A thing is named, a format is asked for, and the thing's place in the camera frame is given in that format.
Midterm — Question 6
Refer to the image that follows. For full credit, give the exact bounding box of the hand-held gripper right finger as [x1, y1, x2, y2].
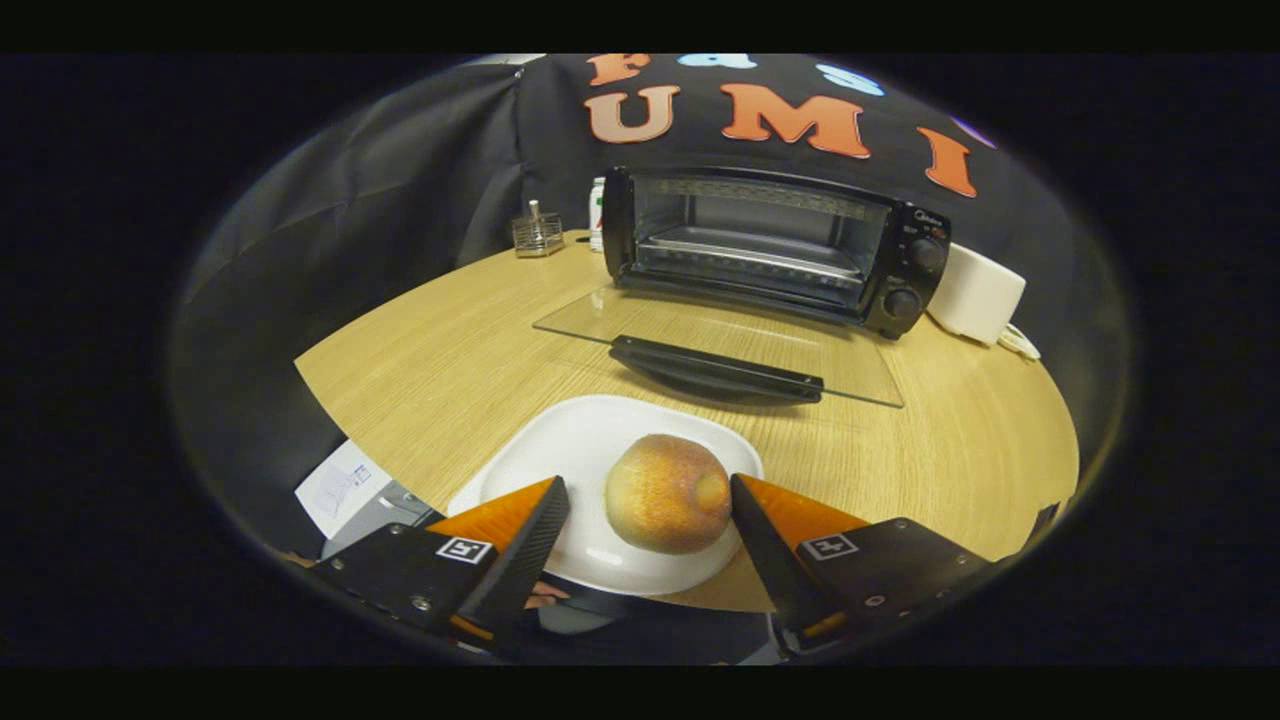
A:
[730, 473, 1001, 656]

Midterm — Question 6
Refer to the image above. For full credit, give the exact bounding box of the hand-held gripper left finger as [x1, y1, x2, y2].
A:
[310, 476, 571, 646]

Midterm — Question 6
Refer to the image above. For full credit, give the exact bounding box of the round brown bread bun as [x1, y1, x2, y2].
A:
[604, 433, 734, 556]

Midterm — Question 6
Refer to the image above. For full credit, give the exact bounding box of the black toaster oven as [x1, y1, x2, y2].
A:
[533, 165, 953, 409]

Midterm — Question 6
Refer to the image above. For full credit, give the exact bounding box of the white toaster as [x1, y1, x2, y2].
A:
[925, 243, 1028, 348]

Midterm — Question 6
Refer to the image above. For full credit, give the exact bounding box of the white plate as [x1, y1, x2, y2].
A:
[447, 394, 766, 597]

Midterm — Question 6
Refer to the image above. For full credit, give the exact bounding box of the grey object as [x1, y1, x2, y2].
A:
[320, 480, 441, 561]

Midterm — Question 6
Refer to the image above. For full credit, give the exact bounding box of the white paper sheet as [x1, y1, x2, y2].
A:
[295, 439, 396, 541]

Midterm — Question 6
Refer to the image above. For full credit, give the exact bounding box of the black backdrop cloth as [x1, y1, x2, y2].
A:
[165, 54, 1136, 561]

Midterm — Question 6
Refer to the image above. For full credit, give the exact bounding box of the wire basket holder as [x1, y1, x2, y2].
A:
[511, 199, 566, 259]

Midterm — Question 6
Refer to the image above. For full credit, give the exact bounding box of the white power cable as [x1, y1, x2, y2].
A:
[995, 323, 1043, 363]

